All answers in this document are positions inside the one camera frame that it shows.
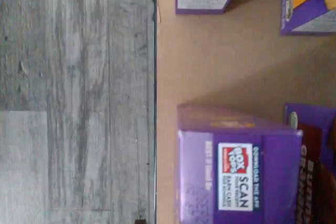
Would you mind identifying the purple box brown patch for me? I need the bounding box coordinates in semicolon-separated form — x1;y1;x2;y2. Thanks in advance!
176;104;303;224
284;102;336;224

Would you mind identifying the brown wooden shelf board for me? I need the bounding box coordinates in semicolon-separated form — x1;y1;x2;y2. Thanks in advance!
156;0;336;224

